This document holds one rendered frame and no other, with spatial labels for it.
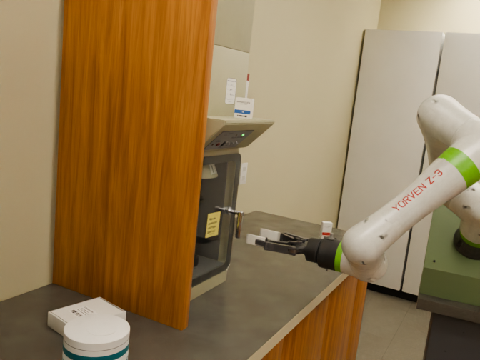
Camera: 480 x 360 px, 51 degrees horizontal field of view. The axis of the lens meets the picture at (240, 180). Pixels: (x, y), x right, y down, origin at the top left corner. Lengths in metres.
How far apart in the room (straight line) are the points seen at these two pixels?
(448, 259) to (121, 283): 1.15
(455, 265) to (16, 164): 1.48
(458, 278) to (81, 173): 1.32
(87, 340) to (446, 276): 1.31
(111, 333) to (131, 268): 0.42
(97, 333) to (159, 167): 0.48
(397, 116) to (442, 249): 2.46
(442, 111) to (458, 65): 2.78
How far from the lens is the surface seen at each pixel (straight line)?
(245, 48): 1.65
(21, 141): 1.56
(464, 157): 1.45
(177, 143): 1.32
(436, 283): 1.98
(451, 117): 1.53
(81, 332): 1.10
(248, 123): 1.46
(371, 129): 4.40
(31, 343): 1.39
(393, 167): 4.37
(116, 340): 1.07
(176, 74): 1.33
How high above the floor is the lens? 1.59
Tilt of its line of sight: 10 degrees down
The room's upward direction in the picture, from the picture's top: 6 degrees clockwise
